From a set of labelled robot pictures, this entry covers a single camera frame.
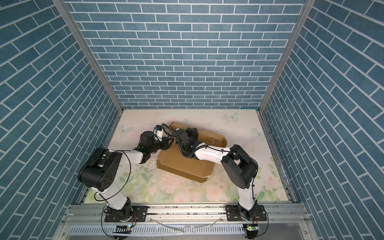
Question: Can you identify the aluminium front rail frame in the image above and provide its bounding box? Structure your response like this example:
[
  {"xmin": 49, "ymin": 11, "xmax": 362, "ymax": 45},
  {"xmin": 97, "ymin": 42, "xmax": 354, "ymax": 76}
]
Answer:
[{"xmin": 54, "ymin": 202, "xmax": 316, "ymax": 240}]

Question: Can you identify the aluminium corner post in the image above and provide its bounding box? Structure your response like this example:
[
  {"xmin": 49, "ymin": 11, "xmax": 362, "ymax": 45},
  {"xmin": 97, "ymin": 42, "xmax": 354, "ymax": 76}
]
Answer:
[
  {"xmin": 52, "ymin": 0, "xmax": 124, "ymax": 114},
  {"xmin": 259, "ymin": 0, "xmax": 316, "ymax": 113}
]

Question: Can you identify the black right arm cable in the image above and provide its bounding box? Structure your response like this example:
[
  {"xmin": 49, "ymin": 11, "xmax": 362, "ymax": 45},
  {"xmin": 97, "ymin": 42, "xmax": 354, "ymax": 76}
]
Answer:
[{"xmin": 161, "ymin": 123, "xmax": 260, "ymax": 205}]

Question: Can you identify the aluminium right corner post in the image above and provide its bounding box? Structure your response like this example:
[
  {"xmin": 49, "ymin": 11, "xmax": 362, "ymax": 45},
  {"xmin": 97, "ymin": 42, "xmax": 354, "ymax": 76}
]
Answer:
[{"xmin": 259, "ymin": 0, "xmax": 316, "ymax": 113}]

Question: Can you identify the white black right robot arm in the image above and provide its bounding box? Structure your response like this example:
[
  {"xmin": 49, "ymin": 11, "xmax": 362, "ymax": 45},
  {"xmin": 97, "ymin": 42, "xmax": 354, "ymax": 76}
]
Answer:
[{"xmin": 172, "ymin": 128, "xmax": 259, "ymax": 221}]

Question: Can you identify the brown cardboard paper box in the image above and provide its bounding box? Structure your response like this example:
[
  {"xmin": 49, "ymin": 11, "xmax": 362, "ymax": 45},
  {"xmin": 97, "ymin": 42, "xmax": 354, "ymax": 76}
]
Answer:
[{"xmin": 157, "ymin": 122, "xmax": 227, "ymax": 183}]

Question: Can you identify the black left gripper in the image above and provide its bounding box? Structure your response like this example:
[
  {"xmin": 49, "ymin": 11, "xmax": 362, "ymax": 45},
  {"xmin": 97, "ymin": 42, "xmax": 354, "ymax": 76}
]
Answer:
[{"xmin": 147, "ymin": 136, "xmax": 173, "ymax": 154}]

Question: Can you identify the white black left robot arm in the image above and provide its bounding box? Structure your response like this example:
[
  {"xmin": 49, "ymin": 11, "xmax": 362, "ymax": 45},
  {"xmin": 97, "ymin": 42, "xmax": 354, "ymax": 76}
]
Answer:
[{"xmin": 78, "ymin": 131, "xmax": 174, "ymax": 222}]

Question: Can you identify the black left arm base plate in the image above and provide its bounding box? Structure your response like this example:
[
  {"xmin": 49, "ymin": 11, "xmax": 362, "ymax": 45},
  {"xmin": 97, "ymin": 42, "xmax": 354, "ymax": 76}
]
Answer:
[{"xmin": 103, "ymin": 205, "xmax": 149, "ymax": 223}]

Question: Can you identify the aluminium left corner post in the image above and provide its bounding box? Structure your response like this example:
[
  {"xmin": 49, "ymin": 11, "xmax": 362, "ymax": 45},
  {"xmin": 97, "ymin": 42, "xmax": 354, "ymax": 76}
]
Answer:
[{"xmin": 52, "ymin": 0, "xmax": 124, "ymax": 114}]

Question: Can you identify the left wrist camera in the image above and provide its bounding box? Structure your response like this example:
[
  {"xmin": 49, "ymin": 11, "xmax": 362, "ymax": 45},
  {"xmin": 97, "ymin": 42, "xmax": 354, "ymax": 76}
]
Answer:
[{"xmin": 154, "ymin": 125, "xmax": 164, "ymax": 142}]

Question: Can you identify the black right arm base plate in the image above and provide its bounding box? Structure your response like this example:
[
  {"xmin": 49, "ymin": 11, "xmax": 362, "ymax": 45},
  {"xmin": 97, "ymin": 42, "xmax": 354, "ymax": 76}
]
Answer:
[{"xmin": 225, "ymin": 204, "xmax": 268, "ymax": 222}]

